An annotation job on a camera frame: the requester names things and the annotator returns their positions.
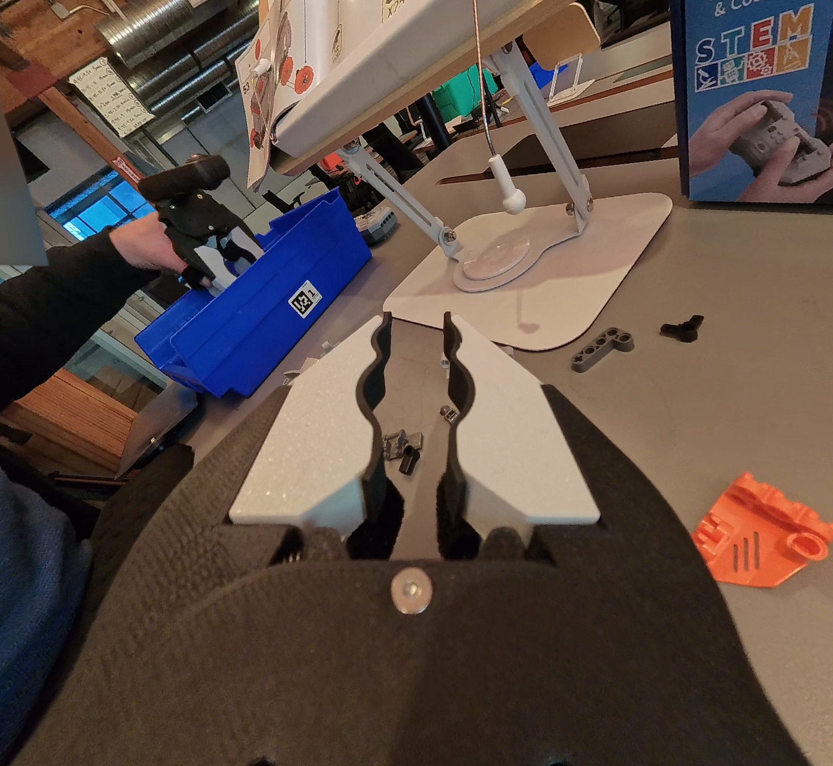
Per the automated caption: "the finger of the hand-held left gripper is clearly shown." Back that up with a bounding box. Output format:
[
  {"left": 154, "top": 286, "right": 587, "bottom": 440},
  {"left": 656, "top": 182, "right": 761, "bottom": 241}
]
[
  {"left": 224, "top": 227, "right": 266, "bottom": 266},
  {"left": 194, "top": 245, "right": 235, "bottom": 292}
]

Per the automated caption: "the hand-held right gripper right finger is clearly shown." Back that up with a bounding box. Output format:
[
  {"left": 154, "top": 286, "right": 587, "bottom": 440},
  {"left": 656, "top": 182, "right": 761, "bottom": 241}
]
[{"left": 436, "top": 312, "right": 602, "bottom": 546}]

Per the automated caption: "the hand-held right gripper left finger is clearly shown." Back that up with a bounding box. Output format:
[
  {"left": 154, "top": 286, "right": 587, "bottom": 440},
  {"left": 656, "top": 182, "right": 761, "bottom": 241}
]
[{"left": 228, "top": 312, "right": 404, "bottom": 546}]

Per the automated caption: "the blue plastic storage bin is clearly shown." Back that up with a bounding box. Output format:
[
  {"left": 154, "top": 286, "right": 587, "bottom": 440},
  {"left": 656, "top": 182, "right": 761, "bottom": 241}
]
[{"left": 134, "top": 188, "right": 373, "bottom": 399}]

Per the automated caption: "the instruction booklet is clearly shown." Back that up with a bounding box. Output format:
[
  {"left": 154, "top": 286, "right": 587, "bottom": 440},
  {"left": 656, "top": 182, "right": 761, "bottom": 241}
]
[{"left": 237, "top": 0, "right": 476, "bottom": 191}]

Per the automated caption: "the person's left forearm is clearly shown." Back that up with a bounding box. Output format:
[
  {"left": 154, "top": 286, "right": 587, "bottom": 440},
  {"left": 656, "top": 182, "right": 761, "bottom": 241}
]
[{"left": 0, "top": 229, "right": 160, "bottom": 409}]

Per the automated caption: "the grey plate with screw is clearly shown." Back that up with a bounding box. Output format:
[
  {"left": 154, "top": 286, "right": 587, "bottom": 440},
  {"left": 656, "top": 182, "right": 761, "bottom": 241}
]
[{"left": 116, "top": 382, "right": 199, "bottom": 479}]

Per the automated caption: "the person's left hand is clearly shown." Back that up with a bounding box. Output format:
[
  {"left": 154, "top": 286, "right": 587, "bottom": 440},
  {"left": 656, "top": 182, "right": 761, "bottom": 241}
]
[{"left": 109, "top": 214, "right": 190, "bottom": 275}]

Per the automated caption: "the light grey angled panel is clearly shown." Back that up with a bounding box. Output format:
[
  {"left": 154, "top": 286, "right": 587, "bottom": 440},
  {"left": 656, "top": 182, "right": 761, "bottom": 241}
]
[{"left": 283, "top": 339, "right": 342, "bottom": 386}]

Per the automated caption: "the small grey pin connector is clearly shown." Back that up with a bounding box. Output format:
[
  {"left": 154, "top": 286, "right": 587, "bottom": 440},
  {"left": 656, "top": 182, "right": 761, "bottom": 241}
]
[{"left": 383, "top": 431, "right": 424, "bottom": 475}]

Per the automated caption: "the dark grey short beam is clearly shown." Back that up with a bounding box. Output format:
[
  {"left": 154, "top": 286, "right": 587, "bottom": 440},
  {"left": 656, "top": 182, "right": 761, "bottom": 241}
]
[{"left": 571, "top": 327, "right": 635, "bottom": 373}]

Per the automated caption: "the grey brick block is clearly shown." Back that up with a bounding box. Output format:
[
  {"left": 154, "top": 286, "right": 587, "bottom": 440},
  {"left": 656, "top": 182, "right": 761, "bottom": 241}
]
[{"left": 354, "top": 206, "right": 399, "bottom": 245}]

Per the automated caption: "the dark perforated chair armrest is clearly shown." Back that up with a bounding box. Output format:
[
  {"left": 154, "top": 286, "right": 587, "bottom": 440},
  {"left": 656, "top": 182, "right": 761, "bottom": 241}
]
[{"left": 85, "top": 444, "right": 196, "bottom": 559}]

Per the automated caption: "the white book stand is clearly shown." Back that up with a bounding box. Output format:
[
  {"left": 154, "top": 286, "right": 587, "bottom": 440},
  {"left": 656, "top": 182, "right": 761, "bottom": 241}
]
[
  {"left": 524, "top": 3, "right": 603, "bottom": 98},
  {"left": 270, "top": 0, "right": 673, "bottom": 352}
]

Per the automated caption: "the black pin connector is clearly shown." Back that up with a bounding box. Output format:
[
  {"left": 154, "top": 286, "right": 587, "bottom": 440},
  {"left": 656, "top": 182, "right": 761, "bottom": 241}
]
[{"left": 659, "top": 315, "right": 705, "bottom": 344}]

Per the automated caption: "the plywood table edge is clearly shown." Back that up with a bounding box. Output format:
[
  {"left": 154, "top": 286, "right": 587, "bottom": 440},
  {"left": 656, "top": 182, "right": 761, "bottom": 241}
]
[{"left": 0, "top": 369, "right": 141, "bottom": 474}]

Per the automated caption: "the orange wedge plate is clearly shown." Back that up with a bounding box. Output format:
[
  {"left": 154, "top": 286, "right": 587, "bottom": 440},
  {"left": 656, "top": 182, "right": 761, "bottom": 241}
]
[{"left": 691, "top": 472, "right": 833, "bottom": 588}]

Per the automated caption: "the green plastic bin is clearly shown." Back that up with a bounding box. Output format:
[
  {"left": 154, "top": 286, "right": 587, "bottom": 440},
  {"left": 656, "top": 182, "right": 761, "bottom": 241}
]
[{"left": 433, "top": 63, "right": 498, "bottom": 122}]

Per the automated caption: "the person's leg in blue jeans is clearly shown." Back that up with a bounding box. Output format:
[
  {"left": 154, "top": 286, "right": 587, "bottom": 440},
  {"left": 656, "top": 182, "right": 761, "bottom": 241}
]
[{"left": 0, "top": 467, "right": 92, "bottom": 754}]

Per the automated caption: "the dark blue toy kit box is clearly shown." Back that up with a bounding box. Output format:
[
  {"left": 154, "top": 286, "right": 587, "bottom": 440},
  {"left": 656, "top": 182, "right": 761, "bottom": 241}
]
[{"left": 667, "top": 0, "right": 833, "bottom": 204}]

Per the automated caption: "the white paper wall sheet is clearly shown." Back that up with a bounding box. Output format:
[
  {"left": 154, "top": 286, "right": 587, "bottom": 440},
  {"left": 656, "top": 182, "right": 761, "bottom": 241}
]
[{"left": 68, "top": 56, "right": 156, "bottom": 138}]

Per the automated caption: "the silver ventilation duct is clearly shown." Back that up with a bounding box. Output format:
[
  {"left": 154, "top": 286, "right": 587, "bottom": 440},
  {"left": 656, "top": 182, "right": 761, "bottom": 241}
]
[{"left": 98, "top": 0, "right": 261, "bottom": 116}]

